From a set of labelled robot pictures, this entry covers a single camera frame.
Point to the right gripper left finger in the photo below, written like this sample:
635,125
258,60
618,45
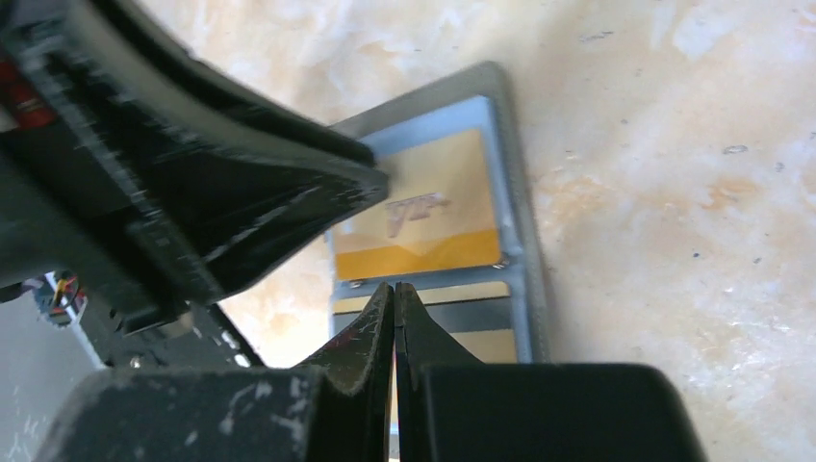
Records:
348,415

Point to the gold VIP card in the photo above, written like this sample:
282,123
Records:
439,214

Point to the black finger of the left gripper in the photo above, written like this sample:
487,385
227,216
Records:
155,178

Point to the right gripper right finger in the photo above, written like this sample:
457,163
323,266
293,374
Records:
420,345

